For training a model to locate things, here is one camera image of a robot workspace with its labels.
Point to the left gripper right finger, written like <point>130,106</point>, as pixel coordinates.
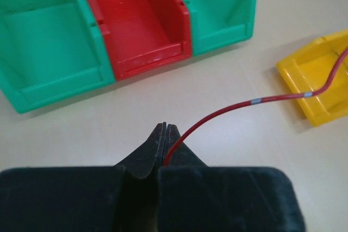
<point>183,156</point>

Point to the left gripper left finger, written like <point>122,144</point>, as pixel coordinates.
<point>147,157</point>

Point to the red bin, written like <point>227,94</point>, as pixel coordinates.
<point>141,35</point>

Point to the left green bin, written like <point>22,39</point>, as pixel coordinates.
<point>50,50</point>

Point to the green bin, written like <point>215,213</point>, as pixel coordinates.
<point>50,50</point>
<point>220,23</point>

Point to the yellow bin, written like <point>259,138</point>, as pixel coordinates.
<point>308,68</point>

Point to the right green bin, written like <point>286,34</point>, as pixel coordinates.
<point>220,23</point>

